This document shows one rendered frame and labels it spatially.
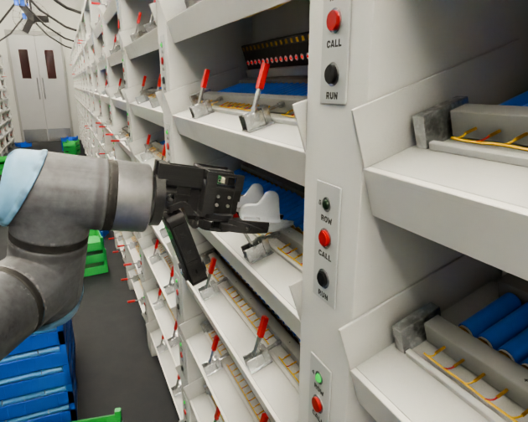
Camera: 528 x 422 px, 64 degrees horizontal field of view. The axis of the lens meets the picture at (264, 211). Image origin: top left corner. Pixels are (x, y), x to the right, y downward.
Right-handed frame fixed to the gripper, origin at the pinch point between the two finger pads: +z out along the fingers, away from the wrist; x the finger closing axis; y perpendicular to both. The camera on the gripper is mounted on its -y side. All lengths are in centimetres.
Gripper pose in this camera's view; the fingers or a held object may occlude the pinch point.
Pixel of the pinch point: (279, 223)
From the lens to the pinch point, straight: 65.4
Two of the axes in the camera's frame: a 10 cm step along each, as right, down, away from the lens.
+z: 8.9, 0.8, 4.5
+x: -4.1, -2.6, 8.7
